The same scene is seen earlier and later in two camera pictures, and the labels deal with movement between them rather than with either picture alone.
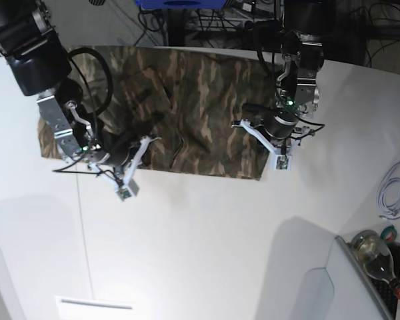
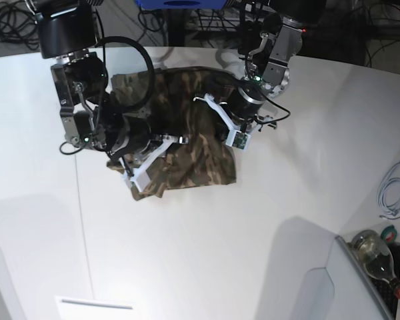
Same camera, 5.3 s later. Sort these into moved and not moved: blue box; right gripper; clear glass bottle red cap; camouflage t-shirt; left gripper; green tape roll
Moved: right gripper; left gripper; camouflage t-shirt
Not moved: clear glass bottle red cap; green tape roll; blue box
